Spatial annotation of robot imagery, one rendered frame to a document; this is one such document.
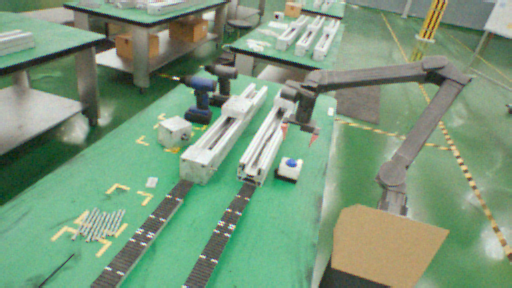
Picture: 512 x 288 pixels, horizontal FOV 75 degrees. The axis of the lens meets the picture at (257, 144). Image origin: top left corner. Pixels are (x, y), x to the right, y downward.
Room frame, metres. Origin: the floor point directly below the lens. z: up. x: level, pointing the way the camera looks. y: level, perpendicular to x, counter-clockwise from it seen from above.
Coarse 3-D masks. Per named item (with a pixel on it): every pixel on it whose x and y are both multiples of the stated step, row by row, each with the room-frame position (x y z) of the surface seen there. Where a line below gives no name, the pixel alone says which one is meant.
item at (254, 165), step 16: (272, 112) 1.48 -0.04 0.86; (288, 112) 1.52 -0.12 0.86; (272, 128) 1.37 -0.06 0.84; (256, 144) 1.15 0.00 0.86; (272, 144) 1.17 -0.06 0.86; (240, 160) 1.02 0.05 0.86; (256, 160) 1.08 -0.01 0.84; (272, 160) 1.15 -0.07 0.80; (240, 176) 1.01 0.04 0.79; (256, 176) 0.99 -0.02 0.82
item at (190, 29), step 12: (288, 12) 4.91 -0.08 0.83; (180, 24) 4.73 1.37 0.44; (192, 24) 4.76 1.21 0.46; (204, 24) 5.09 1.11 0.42; (120, 36) 3.63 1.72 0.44; (132, 36) 3.73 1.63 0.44; (156, 36) 3.90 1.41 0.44; (180, 36) 4.73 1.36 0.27; (192, 36) 4.71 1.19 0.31; (204, 36) 5.13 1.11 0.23; (120, 48) 3.61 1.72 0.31; (132, 48) 3.57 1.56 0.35; (156, 48) 3.88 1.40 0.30
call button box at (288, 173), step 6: (282, 162) 1.09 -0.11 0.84; (276, 168) 1.10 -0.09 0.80; (282, 168) 1.06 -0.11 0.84; (288, 168) 1.06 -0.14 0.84; (294, 168) 1.07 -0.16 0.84; (300, 168) 1.08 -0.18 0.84; (282, 174) 1.06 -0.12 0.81; (288, 174) 1.05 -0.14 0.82; (294, 174) 1.05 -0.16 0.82; (288, 180) 1.05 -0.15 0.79; (294, 180) 1.05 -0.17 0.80
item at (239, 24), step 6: (228, 24) 4.55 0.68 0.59; (234, 24) 4.51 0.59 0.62; (240, 24) 4.56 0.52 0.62; (246, 24) 4.64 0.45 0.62; (108, 30) 4.57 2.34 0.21; (108, 36) 4.56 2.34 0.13; (114, 42) 4.49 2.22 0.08; (96, 48) 4.27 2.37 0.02; (222, 48) 4.58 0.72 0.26; (234, 54) 4.64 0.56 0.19; (228, 60) 4.68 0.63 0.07; (234, 60) 4.62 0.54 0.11
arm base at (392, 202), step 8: (384, 192) 0.82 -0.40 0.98; (392, 192) 0.80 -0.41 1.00; (384, 200) 0.79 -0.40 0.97; (392, 200) 0.78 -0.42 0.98; (400, 200) 0.78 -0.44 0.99; (376, 208) 0.80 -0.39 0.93; (384, 208) 0.77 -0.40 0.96; (392, 208) 0.76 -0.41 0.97; (400, 208) 0.76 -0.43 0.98; (408, 208) 0.78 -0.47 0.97; (400, 216) 0.73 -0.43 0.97
